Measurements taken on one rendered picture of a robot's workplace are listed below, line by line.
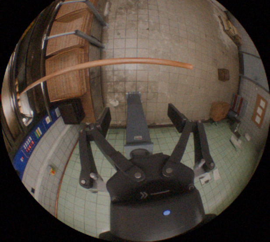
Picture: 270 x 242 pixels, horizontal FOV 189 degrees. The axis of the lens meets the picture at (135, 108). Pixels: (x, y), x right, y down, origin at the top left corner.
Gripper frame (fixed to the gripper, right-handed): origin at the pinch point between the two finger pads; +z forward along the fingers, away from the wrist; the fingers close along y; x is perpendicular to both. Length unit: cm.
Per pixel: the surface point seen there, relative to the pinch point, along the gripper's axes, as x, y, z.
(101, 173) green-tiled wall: -109, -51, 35
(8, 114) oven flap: 8, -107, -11
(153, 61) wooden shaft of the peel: 11.8, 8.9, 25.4
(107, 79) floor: -7, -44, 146
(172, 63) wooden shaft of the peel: 11.4, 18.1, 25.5
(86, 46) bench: 45, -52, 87
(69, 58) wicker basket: 36, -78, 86
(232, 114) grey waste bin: -106, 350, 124
